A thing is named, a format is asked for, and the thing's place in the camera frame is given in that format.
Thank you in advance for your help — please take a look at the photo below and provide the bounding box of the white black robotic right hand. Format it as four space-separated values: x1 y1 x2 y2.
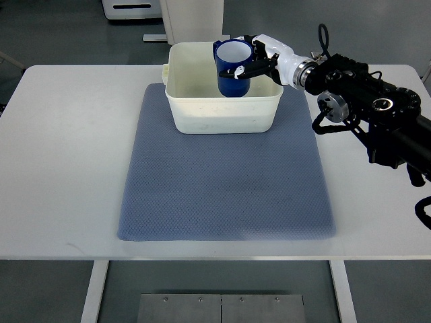
235 34 317 89

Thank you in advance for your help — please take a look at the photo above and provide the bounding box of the blue enamel mug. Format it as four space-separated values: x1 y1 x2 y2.
213 39 253 98

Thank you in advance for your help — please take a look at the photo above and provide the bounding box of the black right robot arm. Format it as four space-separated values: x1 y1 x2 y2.
300 54 430 187

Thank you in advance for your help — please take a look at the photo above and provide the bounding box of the white plastic box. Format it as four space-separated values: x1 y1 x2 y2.
162 42 284 134

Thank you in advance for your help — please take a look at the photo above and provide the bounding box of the small grey floor plate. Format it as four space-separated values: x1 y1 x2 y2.
310 51 323 59

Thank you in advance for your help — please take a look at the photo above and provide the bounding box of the white pillar with foot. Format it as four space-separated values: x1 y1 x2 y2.
143 0 230 45

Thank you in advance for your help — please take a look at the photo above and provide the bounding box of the blue textured mat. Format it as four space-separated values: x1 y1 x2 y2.
117 83 336 241

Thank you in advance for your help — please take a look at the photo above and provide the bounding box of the white cabinet with slot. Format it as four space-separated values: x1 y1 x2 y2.
102 0 162 20

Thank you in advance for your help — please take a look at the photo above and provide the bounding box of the white table right leg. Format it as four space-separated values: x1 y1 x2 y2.
329 260 357 323

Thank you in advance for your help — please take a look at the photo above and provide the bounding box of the white table leg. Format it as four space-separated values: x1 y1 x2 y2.
81 260 109 323
329 260 357 323

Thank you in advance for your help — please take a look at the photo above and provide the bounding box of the white table left leg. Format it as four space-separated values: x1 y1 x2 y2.
81 260 109 323

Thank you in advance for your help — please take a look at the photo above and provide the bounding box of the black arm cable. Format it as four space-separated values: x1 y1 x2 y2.
317 23 331 63

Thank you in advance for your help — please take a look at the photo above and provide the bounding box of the grey metal base plate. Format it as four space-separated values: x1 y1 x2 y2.
137 293 306 322

